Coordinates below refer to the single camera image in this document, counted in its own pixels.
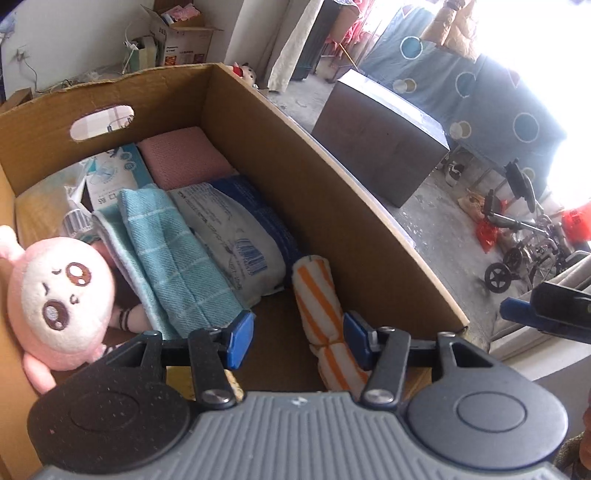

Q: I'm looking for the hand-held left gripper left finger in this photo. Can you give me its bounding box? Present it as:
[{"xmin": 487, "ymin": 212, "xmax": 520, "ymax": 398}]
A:
[{"xmin": 104, "ymin": 309, "xmax": 256, "ymax": 411}]

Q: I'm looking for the black wheelchair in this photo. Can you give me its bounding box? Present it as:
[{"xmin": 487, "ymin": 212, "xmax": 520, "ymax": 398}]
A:
[{"xmin": 482, "ymin": 159, "xmax": 591, "ymax": 294}]

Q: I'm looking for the blue dotted cloth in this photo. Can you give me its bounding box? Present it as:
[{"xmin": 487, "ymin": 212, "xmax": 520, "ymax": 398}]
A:
[{"xmin": 360, "ymin": 4, "xmax": 568, "ymax": 185}]

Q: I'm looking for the orange striped towel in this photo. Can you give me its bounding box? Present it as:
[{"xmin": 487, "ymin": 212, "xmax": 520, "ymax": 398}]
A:
[{"xmin": 292, "ymin": 255, "xmax": 370, "ymax": 393}]

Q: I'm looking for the white curtain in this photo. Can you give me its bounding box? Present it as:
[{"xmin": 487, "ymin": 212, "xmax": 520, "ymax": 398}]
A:
[{"xmin": 268, "ymin": 0, "xmax": 325, "ymax": 90}]

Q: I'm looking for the green paper bag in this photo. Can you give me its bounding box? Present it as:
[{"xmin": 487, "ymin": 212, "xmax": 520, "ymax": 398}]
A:
[{"xmin": 124, "ymin": 34, "xmax": 160, "ymax": 72}]

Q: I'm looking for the small white plush toy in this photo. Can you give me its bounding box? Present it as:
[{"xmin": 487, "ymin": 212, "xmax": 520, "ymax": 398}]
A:
[{"xmin": 231, "ymin": 61, "xmax": 259, "ymax": 86}]

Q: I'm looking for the small open cardboard box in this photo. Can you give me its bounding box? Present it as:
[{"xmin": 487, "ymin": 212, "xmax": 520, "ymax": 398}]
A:
[{"xmin": 141, "ymin": 0, "xmax": 225, "ymax": 68}]

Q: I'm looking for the white and blue mask pack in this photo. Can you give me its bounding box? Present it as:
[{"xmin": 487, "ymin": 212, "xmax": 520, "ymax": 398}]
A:
[{"xmin": 85, "ymin": 143, "xmax": 155, "ymax": 210}]

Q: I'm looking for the pink plush toy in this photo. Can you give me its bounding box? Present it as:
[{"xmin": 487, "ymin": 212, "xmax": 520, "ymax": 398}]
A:
[{"xmin": 0, "ymin": 224, "xmax": 153, "ymax": 395}]

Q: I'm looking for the red plastic bag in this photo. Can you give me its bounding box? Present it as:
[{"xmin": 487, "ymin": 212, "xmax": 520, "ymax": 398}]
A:
[
  {"xmin": 475, "ymin": 219, "xmax": 500, "ymax": 254},
  {"xmin": 561, "ymin": 200, "xmax": 591, "ymax": 241}
]

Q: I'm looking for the blue and white wipes pack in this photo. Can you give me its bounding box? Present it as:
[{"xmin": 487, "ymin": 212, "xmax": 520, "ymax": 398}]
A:
[{"xmin": 167, "ymin": 175, "xmax": 305, "ymax": 308}]

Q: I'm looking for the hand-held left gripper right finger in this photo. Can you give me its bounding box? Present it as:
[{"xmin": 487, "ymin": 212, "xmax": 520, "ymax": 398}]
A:
[{"xmin": 343, "ymin": 309, "xmax": 502, "ymax": 408}]

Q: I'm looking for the beige hanging cloth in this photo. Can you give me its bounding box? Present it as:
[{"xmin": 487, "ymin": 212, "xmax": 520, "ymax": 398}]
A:
[{"xmin": 422, "ymin": 0, "xmax": 481, "ymax": 61}]

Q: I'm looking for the teal checked towel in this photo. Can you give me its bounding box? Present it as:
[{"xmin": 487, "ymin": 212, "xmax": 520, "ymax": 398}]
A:
[{"xmin": 92, "ymin": 188, "xmax": 252, "ymax": 340}]

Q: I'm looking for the clear plastic bag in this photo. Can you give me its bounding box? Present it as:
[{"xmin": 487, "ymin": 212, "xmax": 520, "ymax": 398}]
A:
[{"xmin": 16, "ymin": 159, "xmax": 100, "ymax": 243}]

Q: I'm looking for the pink knitted pad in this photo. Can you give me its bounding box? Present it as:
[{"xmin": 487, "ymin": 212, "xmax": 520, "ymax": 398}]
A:
[{"xmin": 137, "ymin": 126, "xmax": 238, "ymax": 191}]

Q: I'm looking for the large cardboard box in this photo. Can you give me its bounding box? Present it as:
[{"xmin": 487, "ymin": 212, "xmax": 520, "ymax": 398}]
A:
[{"xmin": 0, "ymin": 62, "xmax": 469, "ymax": 480}]

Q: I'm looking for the dark wooden cabinet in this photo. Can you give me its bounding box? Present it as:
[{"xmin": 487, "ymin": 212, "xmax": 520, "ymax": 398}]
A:
[{"xmin": 311, "ymin": 69, "xmax": 451, "ymax": 208}]

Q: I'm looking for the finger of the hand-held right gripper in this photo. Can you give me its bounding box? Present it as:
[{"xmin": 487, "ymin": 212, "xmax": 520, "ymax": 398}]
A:
[{"xmin": 500, "ymin": 281, "xmax": 591, "ymax": 343}]

